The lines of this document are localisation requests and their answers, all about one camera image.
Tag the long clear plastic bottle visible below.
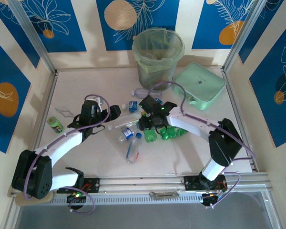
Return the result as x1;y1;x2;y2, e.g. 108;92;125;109
108;112;143;131

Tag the clear bottle blue red print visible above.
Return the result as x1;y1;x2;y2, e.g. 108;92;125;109
125;133;143;164

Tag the metal mesh waste bin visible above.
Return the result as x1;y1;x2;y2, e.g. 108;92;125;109
133;27;185;91

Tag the green plastic bin liner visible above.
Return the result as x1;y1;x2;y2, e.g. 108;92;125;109
132;27;186;74

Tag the crushed clear plastic bottle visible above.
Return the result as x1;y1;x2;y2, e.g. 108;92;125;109
131;88;163;99

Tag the small green can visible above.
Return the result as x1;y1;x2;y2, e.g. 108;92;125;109
47;116;65;134

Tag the mint green medicine bag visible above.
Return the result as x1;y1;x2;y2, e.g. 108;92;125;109
172;62;226;111

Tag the beige foam pad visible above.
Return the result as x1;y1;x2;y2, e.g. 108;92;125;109
7;187;53;206

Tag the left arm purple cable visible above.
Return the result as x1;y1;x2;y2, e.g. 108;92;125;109
23;94;112;214

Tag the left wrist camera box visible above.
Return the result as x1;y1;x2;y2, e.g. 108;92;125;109
92;95;103;111

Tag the bent metal wire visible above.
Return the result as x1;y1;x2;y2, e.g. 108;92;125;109
54;107;75;118

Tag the aluminium side rail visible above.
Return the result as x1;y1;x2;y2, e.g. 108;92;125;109
221;68;260;173
23;71;59;178

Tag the aluminium frame rail wide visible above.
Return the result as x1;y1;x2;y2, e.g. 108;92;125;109
8;173;271;197

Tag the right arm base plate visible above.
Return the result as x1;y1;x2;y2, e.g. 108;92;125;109
180;175;227;192

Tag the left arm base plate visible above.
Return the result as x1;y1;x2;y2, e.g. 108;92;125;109
56;177;101;194

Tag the metal latch bracket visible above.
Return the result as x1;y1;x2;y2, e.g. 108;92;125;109
149;190;181;199

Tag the grey slotted cable duct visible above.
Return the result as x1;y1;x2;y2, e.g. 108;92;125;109
47;194;205;206

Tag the aluminium frame post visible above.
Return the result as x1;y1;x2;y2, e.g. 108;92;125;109
223;0;267;72
7;0;57;73

